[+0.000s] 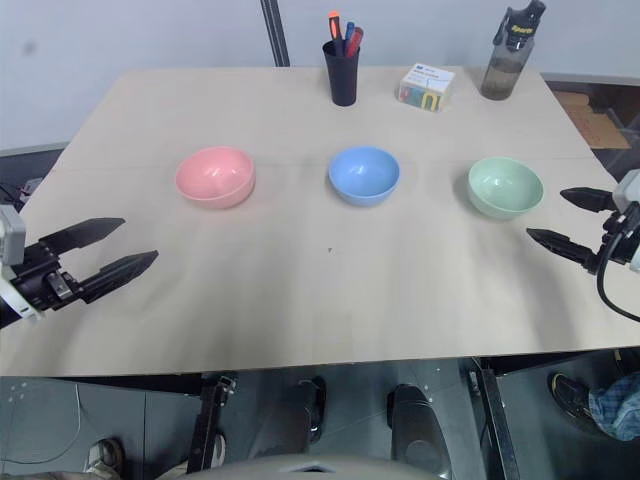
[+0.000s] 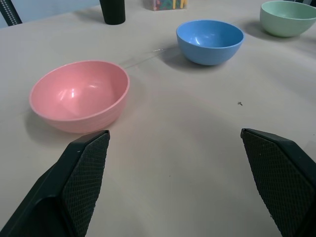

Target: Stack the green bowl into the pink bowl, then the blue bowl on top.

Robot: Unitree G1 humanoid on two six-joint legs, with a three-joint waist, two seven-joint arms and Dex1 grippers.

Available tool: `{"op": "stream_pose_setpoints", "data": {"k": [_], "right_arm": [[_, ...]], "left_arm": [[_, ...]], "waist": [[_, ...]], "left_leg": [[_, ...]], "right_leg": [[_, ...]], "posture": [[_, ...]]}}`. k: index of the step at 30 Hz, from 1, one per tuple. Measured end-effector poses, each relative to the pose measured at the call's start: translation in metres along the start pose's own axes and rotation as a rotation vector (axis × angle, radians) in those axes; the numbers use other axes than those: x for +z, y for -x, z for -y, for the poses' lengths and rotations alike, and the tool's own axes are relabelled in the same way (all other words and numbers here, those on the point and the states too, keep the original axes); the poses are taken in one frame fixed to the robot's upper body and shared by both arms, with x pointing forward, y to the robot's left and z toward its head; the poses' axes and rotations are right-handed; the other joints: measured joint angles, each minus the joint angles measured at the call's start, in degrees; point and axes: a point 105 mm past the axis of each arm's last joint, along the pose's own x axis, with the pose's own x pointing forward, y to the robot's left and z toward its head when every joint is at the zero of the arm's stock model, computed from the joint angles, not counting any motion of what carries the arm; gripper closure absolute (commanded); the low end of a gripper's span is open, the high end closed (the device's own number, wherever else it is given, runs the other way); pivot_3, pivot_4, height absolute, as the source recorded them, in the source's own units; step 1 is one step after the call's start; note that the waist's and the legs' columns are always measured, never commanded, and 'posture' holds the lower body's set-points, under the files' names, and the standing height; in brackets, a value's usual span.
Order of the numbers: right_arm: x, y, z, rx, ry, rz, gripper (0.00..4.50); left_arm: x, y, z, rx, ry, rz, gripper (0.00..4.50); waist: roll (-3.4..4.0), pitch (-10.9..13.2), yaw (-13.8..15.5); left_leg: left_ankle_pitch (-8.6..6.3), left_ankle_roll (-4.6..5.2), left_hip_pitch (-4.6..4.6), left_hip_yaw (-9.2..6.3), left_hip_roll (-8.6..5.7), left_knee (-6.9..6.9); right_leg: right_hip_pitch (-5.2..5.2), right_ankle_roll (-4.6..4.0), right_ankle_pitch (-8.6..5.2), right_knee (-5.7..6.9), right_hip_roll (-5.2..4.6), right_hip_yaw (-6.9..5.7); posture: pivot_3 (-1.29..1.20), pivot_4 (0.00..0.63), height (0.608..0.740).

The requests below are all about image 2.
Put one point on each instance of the black cylindrical cup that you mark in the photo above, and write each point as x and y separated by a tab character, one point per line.
113	11

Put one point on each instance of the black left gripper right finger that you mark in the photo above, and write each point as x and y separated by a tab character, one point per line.
284	177

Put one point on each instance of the blue bowl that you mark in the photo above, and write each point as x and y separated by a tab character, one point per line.
209	42

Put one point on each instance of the green bowl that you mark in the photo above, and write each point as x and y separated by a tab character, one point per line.
286	19

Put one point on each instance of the clear box of colourful items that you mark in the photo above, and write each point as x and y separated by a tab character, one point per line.
165	4

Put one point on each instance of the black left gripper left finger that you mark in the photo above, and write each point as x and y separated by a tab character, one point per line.
74	187

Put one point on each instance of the pink bowl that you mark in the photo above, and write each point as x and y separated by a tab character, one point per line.
79	96

